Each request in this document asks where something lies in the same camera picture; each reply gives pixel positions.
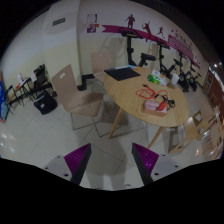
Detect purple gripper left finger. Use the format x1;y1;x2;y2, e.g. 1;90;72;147
64;144;92;185

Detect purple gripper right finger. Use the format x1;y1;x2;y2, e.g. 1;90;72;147
132;143;159;185

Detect red charger plug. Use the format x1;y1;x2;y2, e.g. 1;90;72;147
157;101;167;111

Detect pink power bank box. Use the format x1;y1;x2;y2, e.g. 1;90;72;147
143;100;167;117

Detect beige wooden chair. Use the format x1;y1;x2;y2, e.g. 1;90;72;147
51;65;103;119

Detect round wooden table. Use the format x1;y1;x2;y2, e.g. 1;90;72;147
104;67;189;147

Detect wooden chair at right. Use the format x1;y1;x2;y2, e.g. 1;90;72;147
168;110;208;153

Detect black bag on floor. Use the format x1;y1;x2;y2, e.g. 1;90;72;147
34;91;57;115

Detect green tissue pack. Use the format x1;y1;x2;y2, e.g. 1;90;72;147
148;75;167;86

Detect black folding chair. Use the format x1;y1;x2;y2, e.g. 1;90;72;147
31;64;52;94

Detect white paper cup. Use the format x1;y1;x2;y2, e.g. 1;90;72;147
170;73;179;86

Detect black laptop mat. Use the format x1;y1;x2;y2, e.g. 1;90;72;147
105;67;139;81

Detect black exercise bike right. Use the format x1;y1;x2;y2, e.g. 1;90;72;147
178;61;200;92

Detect small side table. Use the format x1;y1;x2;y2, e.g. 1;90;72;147
6;77;33;105

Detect black exercise bike middle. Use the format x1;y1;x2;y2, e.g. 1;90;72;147
156;39;176;78

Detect air vent grille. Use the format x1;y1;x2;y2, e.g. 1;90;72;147
52;17;66;26

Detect black cable on table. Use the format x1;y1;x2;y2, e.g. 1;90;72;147
160;94;177;110

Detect red charging cable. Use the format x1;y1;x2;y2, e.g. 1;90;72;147
135;83;169;100

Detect purple wall poster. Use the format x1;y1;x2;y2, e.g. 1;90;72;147
87;14;99;33

